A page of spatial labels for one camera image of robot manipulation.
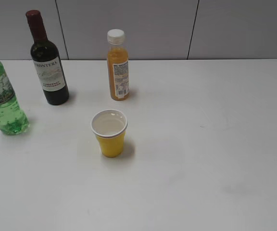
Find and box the yellow paper cup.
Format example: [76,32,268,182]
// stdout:
[91,109,128,158]

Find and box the green sprite bottle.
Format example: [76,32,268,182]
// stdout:
[0,62,29,135]

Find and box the orange juice bottle white cap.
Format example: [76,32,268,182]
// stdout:
[107,29,129,101]

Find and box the dark red wine bottle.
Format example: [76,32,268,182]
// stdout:
[25,10,69,105]

